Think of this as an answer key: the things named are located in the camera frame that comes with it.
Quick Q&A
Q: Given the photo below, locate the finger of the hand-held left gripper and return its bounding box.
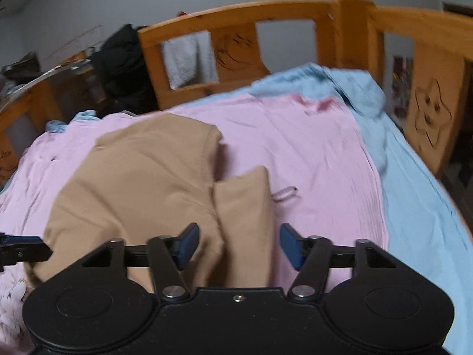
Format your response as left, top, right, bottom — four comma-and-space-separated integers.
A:
0, 232, 53, 272

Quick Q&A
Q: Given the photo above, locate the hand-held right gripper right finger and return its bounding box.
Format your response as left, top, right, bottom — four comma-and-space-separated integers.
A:
279, 223, 400, 301

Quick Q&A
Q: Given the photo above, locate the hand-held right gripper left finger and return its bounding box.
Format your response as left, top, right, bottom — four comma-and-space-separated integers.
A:
79, 223, 202, 301

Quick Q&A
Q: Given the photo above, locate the tan zip jacket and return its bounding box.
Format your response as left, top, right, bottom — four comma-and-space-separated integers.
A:
27, 113, 277, 290

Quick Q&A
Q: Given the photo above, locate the pink blanket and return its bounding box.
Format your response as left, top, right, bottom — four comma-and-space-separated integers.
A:
0, 92, 389, 355

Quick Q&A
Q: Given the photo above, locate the light blue bed sheet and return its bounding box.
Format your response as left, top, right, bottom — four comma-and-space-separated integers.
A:
364, 113, 473, 355

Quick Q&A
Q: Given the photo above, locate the transparent board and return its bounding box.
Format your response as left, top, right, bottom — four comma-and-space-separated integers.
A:
0, 58, 95, 113

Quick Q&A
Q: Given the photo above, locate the light blue blanket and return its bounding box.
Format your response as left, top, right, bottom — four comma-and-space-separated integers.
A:
46, 62, 388, 172

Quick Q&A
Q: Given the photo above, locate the white towel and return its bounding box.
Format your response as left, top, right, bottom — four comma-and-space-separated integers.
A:
161, 31, 219, 90

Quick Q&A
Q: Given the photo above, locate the black jacket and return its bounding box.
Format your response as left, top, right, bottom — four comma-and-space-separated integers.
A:
90, 24, 158, 115

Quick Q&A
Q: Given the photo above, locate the wooden bed frame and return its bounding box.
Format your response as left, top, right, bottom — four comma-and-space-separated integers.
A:
0, 0, 473, 189

